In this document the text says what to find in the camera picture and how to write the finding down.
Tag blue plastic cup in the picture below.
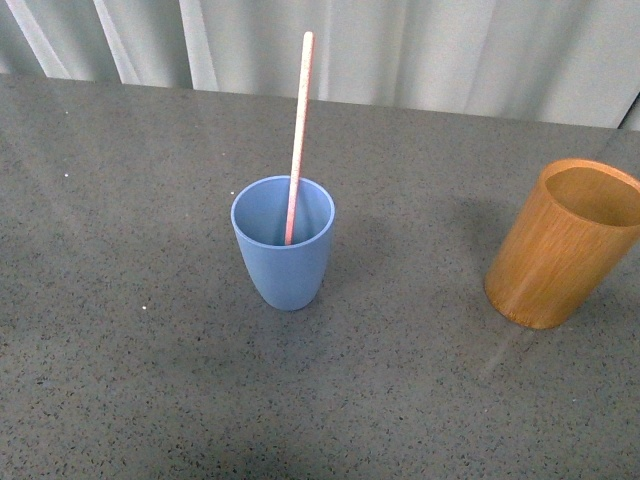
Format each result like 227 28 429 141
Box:
231 175 336 311

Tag pink chopstick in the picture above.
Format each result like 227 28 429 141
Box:
284 31 315 246

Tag wooden bamboo chopstick holder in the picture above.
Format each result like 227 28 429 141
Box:
484 159 639 329

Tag white pleated curtain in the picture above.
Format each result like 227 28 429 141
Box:
1 1 639 130

